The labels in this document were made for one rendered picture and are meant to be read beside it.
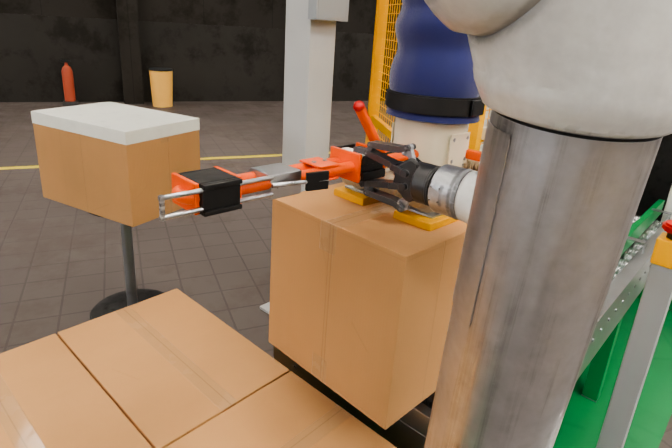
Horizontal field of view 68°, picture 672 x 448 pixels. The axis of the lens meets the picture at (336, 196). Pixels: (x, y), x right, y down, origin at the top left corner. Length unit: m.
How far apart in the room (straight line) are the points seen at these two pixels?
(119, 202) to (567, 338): 2.00
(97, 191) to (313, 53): 1.09
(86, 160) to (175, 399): 1.23
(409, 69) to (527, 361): 0.83
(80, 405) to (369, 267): 0.82
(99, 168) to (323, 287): 1.37
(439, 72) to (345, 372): 0.68
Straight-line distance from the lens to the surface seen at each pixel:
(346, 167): 0.97
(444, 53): 1.10
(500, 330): 0.36
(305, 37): 2.22
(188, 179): 0.79
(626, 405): 1.72
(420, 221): 1.06
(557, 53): 0.28
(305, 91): 2.23
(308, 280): 1.14
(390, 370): 1.05
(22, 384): 1.57
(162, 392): 1.44
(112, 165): 2.19
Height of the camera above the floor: 1.46
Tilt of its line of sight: 19 degrees down
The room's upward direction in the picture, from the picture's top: 4 degrees clockwise
